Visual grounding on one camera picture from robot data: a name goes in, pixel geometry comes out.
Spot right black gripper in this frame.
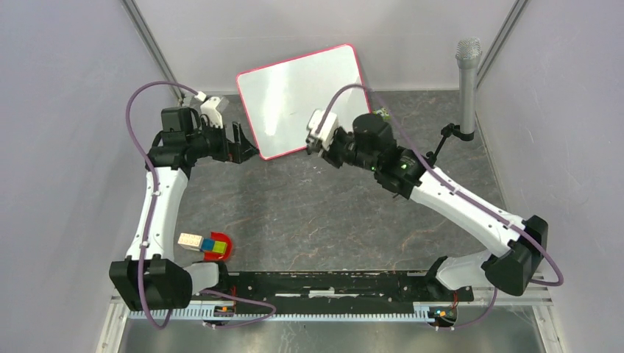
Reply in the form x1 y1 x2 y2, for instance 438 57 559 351
312 126 379 171

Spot aluminium toothed rail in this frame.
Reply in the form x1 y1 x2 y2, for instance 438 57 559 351
127 300 459 323

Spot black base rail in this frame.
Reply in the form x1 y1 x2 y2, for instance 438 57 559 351
212 271 474 317

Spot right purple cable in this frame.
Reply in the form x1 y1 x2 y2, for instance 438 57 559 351
317 83 565 331

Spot red bowl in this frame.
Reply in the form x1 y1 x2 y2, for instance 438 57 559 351
200 232 233 262

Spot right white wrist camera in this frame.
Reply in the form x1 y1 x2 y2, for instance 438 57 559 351
305 109 339 154

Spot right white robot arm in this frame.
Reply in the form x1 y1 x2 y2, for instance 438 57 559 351
306 110 548 300

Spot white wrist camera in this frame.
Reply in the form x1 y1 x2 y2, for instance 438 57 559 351
194 91 229 129
305 109 339 154

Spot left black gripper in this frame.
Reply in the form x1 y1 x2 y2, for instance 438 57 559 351
187 118 259 164

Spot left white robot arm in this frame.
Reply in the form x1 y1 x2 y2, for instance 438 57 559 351
109 107 258 311

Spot cream lego brick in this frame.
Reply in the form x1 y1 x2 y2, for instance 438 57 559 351
177 233 204 252

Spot colourful block toy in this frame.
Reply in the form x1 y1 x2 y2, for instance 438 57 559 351
199 238 228 256

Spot purple cable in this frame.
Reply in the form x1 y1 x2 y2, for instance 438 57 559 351
125 81 277 331
317 83 565 331

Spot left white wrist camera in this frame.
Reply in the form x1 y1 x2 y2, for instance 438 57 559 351
194 91 229 129

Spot pink framed whiteboard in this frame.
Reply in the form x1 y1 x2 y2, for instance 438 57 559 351
236 44 371 160

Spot silver microphone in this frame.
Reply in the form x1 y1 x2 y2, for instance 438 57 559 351
455 37 482 141

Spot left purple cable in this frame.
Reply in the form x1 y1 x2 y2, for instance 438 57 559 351
125 81 277 331

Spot green number dice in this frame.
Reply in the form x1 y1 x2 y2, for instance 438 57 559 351
373 109 391 121

